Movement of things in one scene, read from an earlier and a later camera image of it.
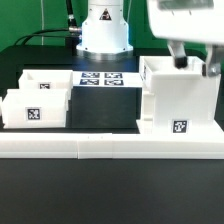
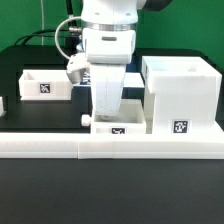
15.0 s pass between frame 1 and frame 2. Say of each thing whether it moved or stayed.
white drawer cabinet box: stayed
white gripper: moved
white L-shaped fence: stayed
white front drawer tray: moved
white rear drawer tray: stayed
